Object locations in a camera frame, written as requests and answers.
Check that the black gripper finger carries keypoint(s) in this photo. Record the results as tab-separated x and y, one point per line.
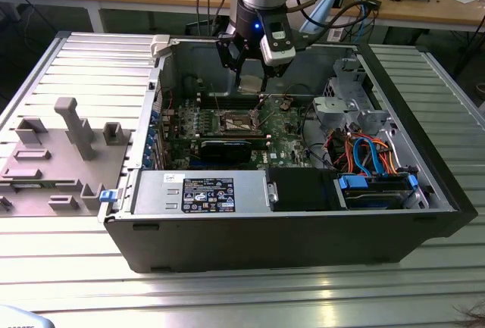
273	71
227	53

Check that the CPU with silver top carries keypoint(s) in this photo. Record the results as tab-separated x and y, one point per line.
251	85

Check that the CPU socket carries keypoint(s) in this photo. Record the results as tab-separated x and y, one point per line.
236	117

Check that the grey plastic case latch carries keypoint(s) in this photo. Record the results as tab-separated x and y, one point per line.
159	45

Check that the silver metal drive cage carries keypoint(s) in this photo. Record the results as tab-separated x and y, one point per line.
333	110

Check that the green motherboard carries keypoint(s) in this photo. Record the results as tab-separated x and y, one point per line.
284	142

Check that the white paper label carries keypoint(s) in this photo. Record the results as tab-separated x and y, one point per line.
335	33

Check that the green RAM stick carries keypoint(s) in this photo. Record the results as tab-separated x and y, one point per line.
235	139

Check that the black graphics card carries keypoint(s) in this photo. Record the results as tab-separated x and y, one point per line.
225	152

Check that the small black adapter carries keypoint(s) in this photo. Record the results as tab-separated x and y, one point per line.
373	3

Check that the black plastic shroud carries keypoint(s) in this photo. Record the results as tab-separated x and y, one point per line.
299	189

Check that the hard disk in blue carrier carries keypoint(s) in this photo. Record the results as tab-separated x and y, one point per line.
352	183

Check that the silver power supply unit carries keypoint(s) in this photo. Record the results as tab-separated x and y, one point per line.
159	191

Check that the black PC case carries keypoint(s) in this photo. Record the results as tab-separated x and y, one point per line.
265	244

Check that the blue plastic case latch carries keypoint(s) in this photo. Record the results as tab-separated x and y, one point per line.
107	196

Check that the grey parts rack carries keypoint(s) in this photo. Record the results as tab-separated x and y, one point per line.
57	176

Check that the person's dark-haired head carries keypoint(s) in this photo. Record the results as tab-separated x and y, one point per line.
473	313

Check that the white plastic device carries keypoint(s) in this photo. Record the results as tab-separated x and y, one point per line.
19	318

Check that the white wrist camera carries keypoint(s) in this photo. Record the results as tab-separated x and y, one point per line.
278	45

